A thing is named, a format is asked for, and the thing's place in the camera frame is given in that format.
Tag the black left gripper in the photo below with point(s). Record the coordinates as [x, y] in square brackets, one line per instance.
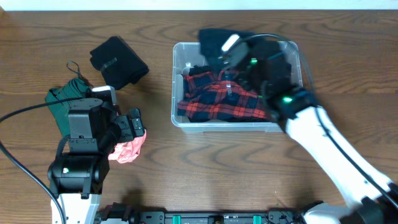
[130, 125]

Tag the pink garment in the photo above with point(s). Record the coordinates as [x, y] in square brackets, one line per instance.
[125, 152]

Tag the dark navy garment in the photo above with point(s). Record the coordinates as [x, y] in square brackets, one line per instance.
[211, 41]

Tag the red plaid flannel shirt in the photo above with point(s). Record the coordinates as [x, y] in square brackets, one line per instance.
[214, 96]

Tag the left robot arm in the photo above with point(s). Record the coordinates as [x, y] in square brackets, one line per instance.
[76, 177]

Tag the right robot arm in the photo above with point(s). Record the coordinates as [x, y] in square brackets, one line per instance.
[370, 196]

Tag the clear plastic storage bin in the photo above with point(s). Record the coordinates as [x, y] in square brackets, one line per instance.
[186, 55]

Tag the black folded garment with tape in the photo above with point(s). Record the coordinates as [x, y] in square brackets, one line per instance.
[118, 63]

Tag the green folded garment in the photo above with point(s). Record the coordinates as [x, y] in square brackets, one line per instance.
[74, 88]

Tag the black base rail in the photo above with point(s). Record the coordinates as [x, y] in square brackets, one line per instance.
[121, 213]

